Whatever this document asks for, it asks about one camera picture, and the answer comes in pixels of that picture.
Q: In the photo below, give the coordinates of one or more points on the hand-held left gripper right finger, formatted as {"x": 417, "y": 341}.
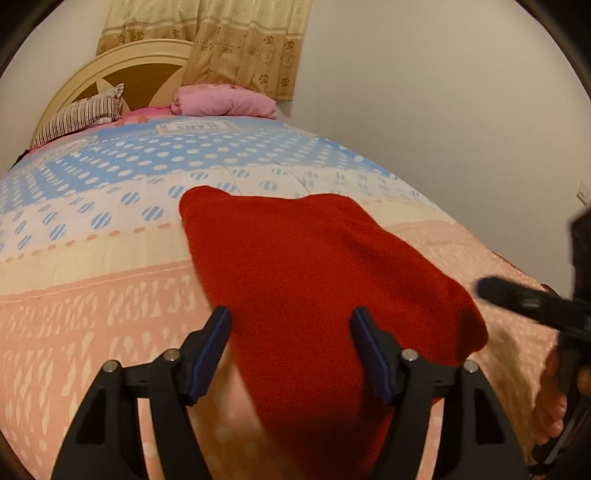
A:
{"x": 371, "y": 355}

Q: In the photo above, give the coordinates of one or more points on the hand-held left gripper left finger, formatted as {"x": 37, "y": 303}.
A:
{"x": 210, "y": 355}

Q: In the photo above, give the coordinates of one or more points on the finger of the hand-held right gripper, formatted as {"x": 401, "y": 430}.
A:
{"x": 512, "y": 295}

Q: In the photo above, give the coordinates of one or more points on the red knitted sweater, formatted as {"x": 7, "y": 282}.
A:
{"x": 323, "y": 277}

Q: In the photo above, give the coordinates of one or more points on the person's right hand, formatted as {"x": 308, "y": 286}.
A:
{"x": 551, "y": 406}

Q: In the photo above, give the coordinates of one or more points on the polka dot quilt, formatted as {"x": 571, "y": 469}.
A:
{"x": 115, "y": 286}

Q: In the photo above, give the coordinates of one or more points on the pink bed sheet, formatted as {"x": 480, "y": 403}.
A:
{"x": 147, "y": 113}

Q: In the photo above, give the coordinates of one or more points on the pink pillow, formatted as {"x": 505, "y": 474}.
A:
{"x": 221, "y": 101}

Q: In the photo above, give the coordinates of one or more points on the striped pillow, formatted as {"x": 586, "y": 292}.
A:
{"x": 78, "y": 115}

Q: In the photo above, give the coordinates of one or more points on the cream wooden headboard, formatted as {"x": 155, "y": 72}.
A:
{"x": 138, "y": 78}

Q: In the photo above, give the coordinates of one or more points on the beige patterned curtain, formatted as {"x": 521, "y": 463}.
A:
{"x": 249, "y": 46}

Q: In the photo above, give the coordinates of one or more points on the white wall outlet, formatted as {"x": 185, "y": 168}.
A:
{"x": 585, "y": 193}

